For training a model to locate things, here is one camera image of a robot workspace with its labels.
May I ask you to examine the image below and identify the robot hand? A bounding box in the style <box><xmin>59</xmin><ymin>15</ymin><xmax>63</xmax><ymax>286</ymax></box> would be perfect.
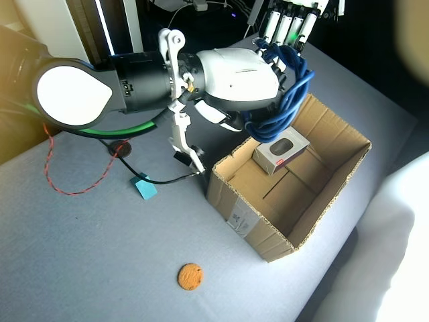
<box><xmin>193</xmin><ymin>46</ymin><xmax>288</xmax><ymax>132</ymax></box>
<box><xmin>256</xmin><ymin>0</ymin><xmax>346</xmax><ymax>56</ymax></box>

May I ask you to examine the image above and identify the blue cable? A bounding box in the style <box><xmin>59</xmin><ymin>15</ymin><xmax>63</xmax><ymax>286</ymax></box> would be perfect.
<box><xmin>243</xmin><ymin>36</ymin><xmax>316</xmax><ymax>144</ymax></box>

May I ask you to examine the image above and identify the dark purple rectangular block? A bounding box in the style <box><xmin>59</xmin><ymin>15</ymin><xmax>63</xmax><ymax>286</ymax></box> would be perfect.
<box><xmin>251</xmin><ymin>125</ymin><xmax>311</xmax><ymax>176</ymax></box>

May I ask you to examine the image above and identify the open cardboard box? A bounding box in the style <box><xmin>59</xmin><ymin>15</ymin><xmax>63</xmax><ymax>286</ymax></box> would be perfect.
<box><xmin>206</xmin><ymin>93</ymin><xmax>373</xmax><ymax>264</ymax></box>

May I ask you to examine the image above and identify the grey stick-shaped device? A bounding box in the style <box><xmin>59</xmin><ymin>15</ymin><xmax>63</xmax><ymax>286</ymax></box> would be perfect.
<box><xmin>246</xmin><ymin>0</ymin><xmax>265</xmax><ymax>26</ymax></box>

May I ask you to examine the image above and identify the black round disc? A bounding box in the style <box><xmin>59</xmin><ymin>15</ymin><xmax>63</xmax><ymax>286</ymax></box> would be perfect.
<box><xmin>107</xmin><ymin>140</ymin><xmax>132</xmax><ymax>159</ymax></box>

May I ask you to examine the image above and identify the teal block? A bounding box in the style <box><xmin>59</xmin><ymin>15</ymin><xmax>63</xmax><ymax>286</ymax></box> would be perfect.
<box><xmin>129</xmin><ymin>172</ymin><xmax>158</xmax><ymax>201</ymax></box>

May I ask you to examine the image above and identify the round brown cookie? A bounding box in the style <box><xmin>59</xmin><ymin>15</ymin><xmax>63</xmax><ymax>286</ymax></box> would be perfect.
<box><xmin>177</xmin><ymin>262</ymin><xmax>204</xmax><ymax>291</ymax></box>

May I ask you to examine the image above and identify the grey table cloth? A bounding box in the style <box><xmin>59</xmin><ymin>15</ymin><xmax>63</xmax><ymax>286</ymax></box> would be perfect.
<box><xmin>0</xmin><ymin>33</ymin><xmax>420</xmax><ymax>322</ymax></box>

